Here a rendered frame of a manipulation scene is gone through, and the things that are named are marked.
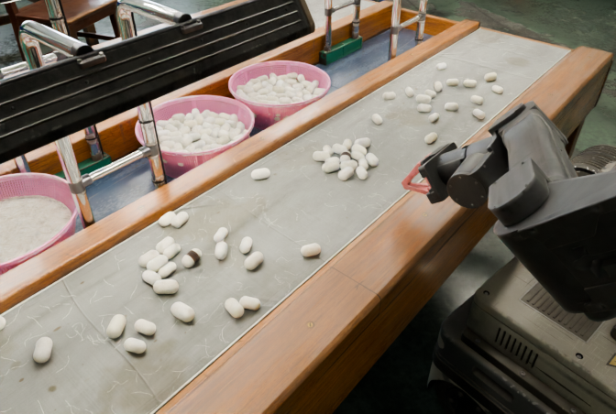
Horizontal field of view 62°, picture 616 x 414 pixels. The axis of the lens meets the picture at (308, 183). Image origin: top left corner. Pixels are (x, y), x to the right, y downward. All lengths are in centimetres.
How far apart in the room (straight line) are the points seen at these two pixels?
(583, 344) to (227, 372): 76
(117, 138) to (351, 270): 68
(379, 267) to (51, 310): 50
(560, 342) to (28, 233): 104
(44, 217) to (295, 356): 58
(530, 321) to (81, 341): 87
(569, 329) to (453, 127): 50
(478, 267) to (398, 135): 90
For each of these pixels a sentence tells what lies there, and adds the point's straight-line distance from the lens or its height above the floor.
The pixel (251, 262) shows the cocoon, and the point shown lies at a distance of 84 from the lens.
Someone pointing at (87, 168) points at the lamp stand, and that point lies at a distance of 122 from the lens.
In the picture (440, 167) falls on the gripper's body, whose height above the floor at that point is 89.
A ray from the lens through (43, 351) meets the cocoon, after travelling 80.
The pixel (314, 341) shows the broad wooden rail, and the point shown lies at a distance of 73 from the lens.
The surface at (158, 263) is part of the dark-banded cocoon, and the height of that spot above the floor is 76.
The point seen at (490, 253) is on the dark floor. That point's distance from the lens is 205.
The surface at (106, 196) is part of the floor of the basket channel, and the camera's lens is 118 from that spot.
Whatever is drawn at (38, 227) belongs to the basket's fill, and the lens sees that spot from 105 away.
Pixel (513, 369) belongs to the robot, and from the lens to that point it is 126.
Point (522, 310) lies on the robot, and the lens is 122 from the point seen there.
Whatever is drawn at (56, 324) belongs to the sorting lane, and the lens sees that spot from 86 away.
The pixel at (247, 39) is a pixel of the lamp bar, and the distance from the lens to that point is 79.
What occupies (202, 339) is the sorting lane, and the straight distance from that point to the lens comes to 77.
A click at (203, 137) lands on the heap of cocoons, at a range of 119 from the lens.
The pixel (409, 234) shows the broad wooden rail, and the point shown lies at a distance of 89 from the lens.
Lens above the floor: 135
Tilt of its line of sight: 36 degrees down
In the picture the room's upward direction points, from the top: straight up
